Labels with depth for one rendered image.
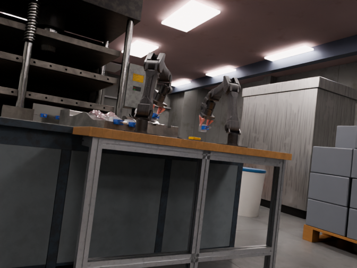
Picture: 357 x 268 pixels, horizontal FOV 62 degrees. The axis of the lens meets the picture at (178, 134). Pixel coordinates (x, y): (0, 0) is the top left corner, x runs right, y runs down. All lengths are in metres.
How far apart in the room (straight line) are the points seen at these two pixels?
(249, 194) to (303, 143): 1.12
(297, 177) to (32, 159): 3.57
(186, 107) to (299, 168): 8.18
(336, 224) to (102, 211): 2.15
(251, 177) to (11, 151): 2.86
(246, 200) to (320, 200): 1.00
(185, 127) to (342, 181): 9.41
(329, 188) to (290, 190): 1.44
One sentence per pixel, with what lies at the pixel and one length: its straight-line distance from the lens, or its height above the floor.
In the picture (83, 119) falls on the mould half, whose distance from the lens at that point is 1.82.
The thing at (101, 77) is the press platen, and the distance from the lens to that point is 2.63.
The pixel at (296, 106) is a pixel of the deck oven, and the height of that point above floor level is 1.54.
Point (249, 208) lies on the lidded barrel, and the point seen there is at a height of 0.11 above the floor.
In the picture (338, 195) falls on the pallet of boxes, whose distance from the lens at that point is 3.12.
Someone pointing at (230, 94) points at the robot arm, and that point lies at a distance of 1.90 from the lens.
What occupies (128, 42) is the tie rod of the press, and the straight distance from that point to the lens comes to 2.71.
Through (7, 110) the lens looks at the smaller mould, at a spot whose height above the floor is 0.84.
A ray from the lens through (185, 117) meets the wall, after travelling 11.99.
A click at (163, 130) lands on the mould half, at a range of 1.92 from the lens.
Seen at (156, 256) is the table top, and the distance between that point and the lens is 1.50.
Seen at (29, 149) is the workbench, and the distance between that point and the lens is 1.67.
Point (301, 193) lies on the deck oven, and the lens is 4.43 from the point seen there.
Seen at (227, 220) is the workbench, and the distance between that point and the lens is 2.32.
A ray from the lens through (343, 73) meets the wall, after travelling 8.67.
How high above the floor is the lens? 0.76
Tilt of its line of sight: 3 degrees up
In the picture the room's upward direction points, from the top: 7 degrees clockwise
